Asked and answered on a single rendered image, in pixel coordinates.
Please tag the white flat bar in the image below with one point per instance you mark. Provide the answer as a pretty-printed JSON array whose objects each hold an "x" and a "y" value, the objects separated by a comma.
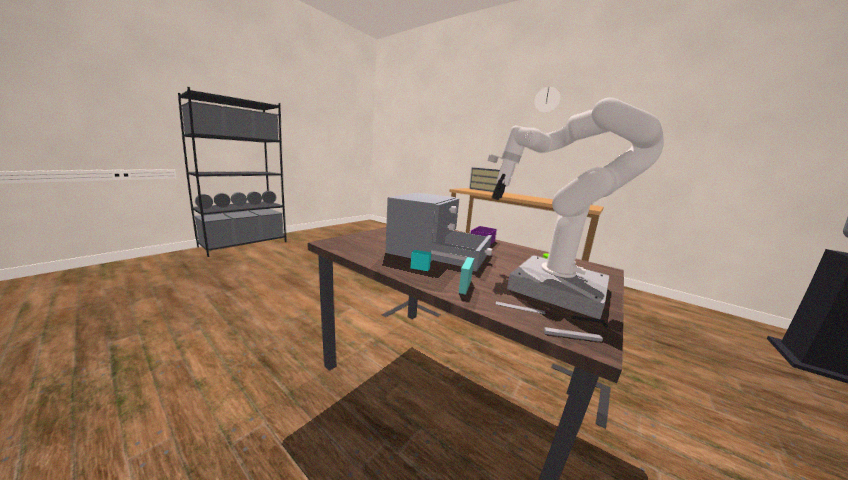
[{"x": 573, "y": 334}]

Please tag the purple open box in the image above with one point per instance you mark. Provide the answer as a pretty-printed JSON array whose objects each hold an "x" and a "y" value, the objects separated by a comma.
[{"x": 485, "y": 232}]

